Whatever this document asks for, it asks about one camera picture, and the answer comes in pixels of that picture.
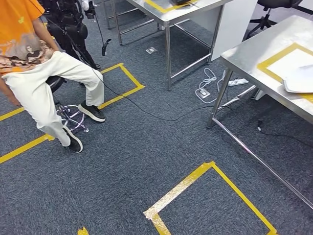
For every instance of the white plastic mirror cover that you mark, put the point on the white plastic mirror cover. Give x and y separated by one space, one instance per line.
298 81

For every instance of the stainless steel workbench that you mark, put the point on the stainless steel workbench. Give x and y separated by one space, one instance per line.
249 60

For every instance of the yellow tape on workbench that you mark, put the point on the yellow tape on workbench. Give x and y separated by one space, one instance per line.
271 61

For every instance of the silver floor outlet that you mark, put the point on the silver floor outlet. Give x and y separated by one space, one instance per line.
204 93
151 50

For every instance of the yellow floor tape square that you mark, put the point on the yellow floor tape square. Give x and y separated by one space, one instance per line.
183 185
24 147

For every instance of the stainless steel table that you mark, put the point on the stainless steel table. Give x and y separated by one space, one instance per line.
168 39

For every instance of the yellow tape on table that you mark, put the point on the yellow tape on table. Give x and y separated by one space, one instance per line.
161 7

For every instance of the chrome base stool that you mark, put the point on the chrome base stool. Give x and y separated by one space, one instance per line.
71 116

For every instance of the white desk panel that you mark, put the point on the white desk panel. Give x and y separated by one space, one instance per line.
234 26

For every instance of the person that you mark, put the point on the person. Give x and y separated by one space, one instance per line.
68 29
36 84

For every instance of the black office chair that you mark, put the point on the black office chair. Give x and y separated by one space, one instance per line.
268 13

